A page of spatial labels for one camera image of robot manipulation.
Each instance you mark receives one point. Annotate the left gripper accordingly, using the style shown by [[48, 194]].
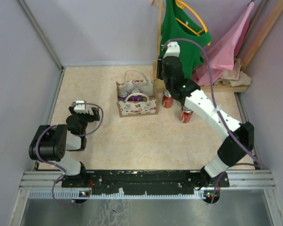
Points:
[[92, 117]]

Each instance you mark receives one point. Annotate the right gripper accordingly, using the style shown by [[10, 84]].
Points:
[[159, 67]]

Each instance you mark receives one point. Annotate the red cola can front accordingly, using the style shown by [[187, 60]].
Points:
[[167, 99]]

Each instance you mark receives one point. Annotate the red cola can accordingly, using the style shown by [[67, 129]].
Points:
[[185, 114], [167, 99]]

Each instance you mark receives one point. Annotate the purple soda can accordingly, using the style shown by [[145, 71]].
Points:
[[136, 95], [122, 94]]

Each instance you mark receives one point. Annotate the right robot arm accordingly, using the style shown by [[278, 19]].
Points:
[[237, 137]]

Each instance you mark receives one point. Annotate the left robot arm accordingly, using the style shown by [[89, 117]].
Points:
[[52, 144]]

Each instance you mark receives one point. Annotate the canvas tote bag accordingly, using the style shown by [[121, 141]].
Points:
[[149, 103]]

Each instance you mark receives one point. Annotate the green tank top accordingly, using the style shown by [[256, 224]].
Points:
[[190, 56]]

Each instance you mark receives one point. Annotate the yellow clothes hanger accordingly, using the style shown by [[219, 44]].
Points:
[[191, 18]]

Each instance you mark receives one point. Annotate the pink shirt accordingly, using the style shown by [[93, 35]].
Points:
[[221, 55]]

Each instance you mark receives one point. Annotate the beige cloth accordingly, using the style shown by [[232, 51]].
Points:
[[234, 77]]

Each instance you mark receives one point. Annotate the wooden clothes rack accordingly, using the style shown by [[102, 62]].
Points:
[[260, 25]]

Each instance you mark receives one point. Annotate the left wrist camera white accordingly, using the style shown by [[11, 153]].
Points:
[[79, 106]]

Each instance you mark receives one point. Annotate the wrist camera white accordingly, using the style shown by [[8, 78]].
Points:
[[79, 106], [171, 49]]

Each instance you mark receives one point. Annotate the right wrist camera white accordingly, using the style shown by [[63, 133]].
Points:
[[171, 49]]

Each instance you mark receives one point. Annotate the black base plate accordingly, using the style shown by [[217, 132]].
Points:
[[137, 182]]

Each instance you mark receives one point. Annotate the white cable duct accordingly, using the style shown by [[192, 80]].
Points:
[[82, 195]]

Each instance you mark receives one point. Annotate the aluminium rail frame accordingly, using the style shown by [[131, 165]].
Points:
[[232, 179]]

